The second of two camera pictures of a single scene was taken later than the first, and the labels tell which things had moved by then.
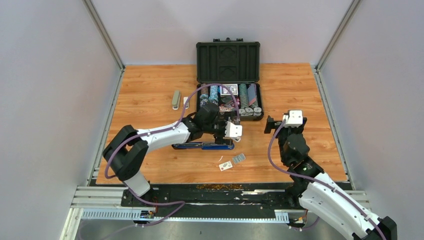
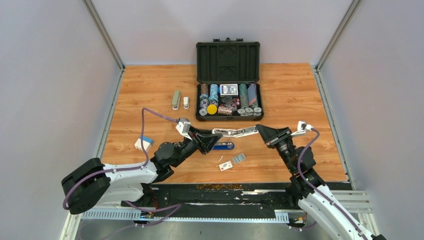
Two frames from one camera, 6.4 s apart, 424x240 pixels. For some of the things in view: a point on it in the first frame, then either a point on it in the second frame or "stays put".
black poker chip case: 227,75 stays put
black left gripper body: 218,127 → 188,146
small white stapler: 187,104 stays put
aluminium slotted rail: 281,215 stays put
